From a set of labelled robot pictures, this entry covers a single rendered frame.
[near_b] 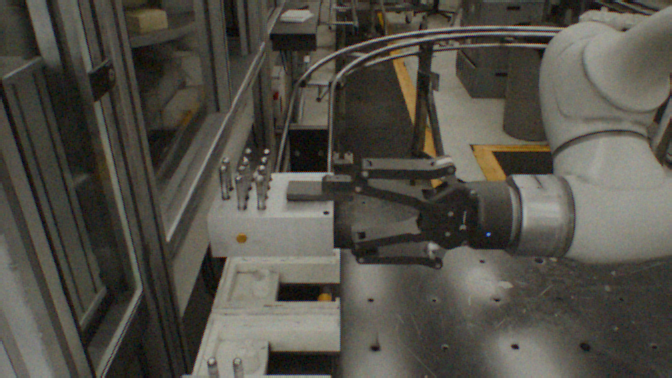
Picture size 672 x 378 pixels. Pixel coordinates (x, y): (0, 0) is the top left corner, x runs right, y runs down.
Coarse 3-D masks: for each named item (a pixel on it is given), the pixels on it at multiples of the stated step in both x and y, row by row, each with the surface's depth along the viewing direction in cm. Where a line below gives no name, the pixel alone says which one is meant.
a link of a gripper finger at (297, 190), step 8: (288, 184) 57; (296, 184) 57; (304, 184) 57; (312, 184) 57; (320, 184) 57; (288, 192) 55; (296, 192) 55; (304, 192) 55; (312, 192) 55; (320, 192) 55; (328, 192) 55; (336, 192) 56; (344, 192) 56; (352, 192) 56; (304, 200) 55; (312, 200) 55; (320, 200) 55; (328, 200) 55; (336, 200) 55; (344, 200) 55; (352, 200) 55
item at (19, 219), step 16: (0, 160) 33; (0, 176) 33; (16, 208) 34; (16, 224) 34; (32, 256) 36; (0, 304) 35; (48, 304) 38; (0, 320) 36; (0, 336) 37; (64, 336) 40; (16, 352) 37; (64, 352) 40; (16, 368) 38
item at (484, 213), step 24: (432, 192) 57; (456, 192) 55; (480, 192) 55; (504, 192) 55; (432, 216) 57; (456, 216) 57; (480, 216) 54; (504, 216) 54; (432, 240) 59; (456, 240) 58; (480, 240) 55; (504, 240) 55
